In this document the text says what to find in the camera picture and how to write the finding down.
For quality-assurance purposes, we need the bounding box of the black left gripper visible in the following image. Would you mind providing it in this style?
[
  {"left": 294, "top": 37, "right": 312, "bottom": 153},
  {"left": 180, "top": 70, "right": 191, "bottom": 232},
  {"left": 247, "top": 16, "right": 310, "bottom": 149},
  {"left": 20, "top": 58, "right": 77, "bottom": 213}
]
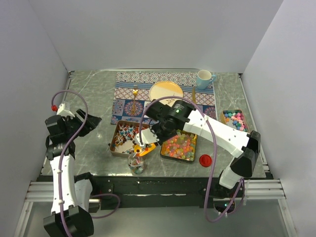
[{"left": 64, "top": 109, "right": 101, "bottom": 140}]

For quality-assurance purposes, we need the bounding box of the square tin of translucent candies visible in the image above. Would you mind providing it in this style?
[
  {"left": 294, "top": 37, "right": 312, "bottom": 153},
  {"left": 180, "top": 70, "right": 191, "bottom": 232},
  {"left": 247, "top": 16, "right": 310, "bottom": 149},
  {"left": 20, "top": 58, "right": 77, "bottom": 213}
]
[{"left": 160, "top": 130, "right": 198, "bottom": 163}]

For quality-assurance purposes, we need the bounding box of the brown box of candies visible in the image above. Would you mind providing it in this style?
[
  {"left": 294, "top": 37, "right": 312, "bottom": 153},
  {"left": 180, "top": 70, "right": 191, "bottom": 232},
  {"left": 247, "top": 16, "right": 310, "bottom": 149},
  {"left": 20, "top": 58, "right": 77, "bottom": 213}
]
[{"left": 109, "top": 120, "right": 139, "bottom": 159}]

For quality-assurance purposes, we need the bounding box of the yellow plastic scoop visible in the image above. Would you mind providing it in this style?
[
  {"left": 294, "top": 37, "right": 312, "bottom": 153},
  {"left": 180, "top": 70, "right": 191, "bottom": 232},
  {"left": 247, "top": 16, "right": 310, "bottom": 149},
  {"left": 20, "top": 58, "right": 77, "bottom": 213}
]
[{"left": 133, "top": 143, "right": 156, "bottom": 157}]

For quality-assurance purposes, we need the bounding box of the red jar lid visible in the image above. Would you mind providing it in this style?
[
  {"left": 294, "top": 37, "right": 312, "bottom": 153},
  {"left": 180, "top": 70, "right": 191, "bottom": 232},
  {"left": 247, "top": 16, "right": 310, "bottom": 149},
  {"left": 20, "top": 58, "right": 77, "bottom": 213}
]
[{"left": 199, "top": 154, "right": 212, "bottom": 167}]

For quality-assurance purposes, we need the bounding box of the clear glass jar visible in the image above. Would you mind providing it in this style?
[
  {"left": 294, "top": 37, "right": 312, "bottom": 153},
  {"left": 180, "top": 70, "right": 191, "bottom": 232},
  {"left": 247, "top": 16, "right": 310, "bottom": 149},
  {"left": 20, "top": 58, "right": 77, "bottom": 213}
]
[{"left": 128, "top": 155, "right": 145, "bottom": 175}]

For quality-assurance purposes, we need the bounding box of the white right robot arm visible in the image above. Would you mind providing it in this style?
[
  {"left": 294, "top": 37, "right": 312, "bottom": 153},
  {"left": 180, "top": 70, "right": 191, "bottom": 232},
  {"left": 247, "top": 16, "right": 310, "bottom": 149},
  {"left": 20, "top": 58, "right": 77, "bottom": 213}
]
[{"left": 136, "top": 96, "right": 261, "bottom": 197}]

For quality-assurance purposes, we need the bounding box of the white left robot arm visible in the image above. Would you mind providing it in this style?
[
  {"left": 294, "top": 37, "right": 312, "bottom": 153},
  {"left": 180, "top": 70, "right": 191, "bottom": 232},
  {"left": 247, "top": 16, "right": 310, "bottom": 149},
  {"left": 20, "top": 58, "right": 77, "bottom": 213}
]
[{"left": 43, "top": 109, "right": 101, "bottom": 237}]

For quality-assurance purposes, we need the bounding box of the gold tin of opaque candies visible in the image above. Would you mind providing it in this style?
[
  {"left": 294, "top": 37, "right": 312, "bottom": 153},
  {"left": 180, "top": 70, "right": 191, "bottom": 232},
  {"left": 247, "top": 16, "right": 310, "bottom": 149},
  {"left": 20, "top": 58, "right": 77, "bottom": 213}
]
[{"left": 220, "top": 109, "right": 250, "bottom": 133}]

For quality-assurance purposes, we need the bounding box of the cream and orange plate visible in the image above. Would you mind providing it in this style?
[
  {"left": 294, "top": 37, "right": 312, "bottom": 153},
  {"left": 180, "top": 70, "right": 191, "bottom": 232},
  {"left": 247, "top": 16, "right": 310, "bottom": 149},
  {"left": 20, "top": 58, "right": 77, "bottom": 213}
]
[{"left": 149, "top": 81, "right": 184, "bottom": 101}]

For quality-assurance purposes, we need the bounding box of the gold knife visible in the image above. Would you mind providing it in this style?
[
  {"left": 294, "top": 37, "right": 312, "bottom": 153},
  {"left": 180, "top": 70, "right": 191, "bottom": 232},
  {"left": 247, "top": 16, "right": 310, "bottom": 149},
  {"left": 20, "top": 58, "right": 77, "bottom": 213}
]
[{"left": 192, "top": 87, "right": 197, "bottom": 104}]

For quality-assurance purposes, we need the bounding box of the patterned placemat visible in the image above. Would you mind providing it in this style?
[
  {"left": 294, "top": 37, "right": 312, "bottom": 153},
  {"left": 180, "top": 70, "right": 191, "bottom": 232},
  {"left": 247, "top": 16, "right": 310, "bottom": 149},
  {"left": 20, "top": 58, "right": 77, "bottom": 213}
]
[{"left": 111, "top": 72, "right": 217, "bottom": 124}]

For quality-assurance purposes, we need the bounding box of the gold fork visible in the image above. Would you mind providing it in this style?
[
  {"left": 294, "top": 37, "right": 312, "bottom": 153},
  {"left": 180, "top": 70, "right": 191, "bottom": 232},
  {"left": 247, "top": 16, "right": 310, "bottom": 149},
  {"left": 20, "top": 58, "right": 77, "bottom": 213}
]
[{"left": 131, "top": 85, "right": 138, "bottom": 115}]

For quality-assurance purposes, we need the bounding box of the light blue mug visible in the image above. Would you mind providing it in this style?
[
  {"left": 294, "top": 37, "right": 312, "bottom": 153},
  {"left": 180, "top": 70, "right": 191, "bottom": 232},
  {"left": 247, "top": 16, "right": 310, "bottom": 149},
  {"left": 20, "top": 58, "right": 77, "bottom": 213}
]
[{"left": 196, "top": 70, "right": 217, "bottom": 90}]

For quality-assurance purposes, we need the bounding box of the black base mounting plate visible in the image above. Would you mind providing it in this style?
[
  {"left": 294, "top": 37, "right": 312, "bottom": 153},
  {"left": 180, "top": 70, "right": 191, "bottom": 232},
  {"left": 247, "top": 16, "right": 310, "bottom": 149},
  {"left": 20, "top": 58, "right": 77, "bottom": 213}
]
[{"left": 71, "top": 174, "right": 245, "bottom": 211}]

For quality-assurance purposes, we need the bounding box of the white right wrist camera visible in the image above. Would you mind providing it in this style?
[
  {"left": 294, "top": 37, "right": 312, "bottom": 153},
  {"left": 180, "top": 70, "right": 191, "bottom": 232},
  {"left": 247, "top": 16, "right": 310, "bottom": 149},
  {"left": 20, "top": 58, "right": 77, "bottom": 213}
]
[{"left": 135, "top": 128, "right": 159, "bottom": 147}]

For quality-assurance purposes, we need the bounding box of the aluminium frame rail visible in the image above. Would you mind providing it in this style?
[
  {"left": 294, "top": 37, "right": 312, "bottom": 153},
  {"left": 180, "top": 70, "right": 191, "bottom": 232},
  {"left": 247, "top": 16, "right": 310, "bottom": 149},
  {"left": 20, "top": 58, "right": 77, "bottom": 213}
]
[{"left": 24, "top": 180, "right": 286, "bottom": 202}]

